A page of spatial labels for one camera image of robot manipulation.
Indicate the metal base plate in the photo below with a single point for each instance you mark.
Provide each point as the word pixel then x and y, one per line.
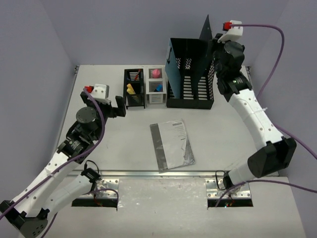
pixel 213 192
pixel 106 188

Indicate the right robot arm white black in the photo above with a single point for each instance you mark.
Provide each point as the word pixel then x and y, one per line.
pixel 273 150

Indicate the blue clipboard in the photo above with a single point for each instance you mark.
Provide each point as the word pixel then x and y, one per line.
pixel 172 71

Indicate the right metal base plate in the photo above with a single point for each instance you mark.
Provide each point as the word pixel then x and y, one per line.
pixel 213 192

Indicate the aluminium rail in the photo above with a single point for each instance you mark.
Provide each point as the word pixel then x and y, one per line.
pixel 158 174

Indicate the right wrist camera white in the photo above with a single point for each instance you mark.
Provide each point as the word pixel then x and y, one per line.
pixel 233 33

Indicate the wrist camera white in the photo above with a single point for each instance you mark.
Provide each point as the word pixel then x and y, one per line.
pixel 233 33
pixel 99 92

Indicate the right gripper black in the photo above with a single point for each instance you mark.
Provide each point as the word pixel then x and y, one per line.
pixel 218 45

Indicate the black pen holder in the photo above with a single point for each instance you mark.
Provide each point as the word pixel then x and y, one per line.
pixel 137 100

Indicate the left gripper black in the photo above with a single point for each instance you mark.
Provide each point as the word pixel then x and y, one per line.
pixel 112 109

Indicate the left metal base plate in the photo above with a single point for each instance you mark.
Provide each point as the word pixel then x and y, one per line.
pixel 106 188

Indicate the blue cap black highlighter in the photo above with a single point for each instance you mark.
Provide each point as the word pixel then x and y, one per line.
pixel 159 88

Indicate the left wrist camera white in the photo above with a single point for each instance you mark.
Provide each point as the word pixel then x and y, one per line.
pixel 99 92

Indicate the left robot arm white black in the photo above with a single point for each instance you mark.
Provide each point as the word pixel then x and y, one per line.
pixel 36 205

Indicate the black magazine file rack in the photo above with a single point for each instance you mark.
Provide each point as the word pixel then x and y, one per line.
pixel 186 54

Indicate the yellow highlighter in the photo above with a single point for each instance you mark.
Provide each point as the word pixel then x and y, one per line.
pixel 130 91

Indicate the white pen holder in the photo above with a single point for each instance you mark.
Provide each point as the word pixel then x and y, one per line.
pixel 156 85

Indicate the spiral notebook grey white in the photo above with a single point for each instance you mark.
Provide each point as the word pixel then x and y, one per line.
pixel 172 145

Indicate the orange highlighter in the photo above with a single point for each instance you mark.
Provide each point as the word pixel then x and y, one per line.
pixel 129 86

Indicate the pink glue bottle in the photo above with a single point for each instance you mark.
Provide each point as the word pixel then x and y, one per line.
pixel 156 73

